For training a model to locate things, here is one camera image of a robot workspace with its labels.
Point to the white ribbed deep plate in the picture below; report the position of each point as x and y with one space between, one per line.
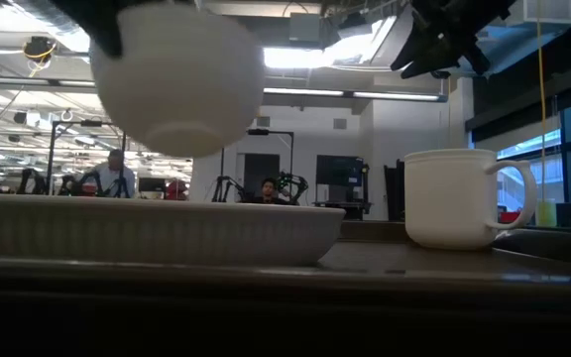
142 233

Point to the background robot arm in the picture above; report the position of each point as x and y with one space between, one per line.
228 188
293 186

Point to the black monitor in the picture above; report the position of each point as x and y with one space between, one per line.
339 171

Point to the white bowl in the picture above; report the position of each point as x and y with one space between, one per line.
176 84

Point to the white mug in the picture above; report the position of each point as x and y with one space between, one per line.
444 198

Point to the dark brown tray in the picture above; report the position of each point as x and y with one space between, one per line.
285 280

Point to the long ceiling light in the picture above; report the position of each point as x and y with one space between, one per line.
355 94

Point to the person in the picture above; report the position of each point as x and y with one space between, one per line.
268 191
114 178
176 190

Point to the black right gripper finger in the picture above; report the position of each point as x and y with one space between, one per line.
434 62
417 47

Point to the black rig stand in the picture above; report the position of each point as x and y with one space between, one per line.
51 158
291 158

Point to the light green cup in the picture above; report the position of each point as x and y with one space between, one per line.
546 213

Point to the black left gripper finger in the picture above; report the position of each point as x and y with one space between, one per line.
97 20

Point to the grey ceiling box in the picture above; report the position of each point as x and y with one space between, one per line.
305 27

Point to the red cup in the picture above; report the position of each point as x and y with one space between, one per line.
508 217

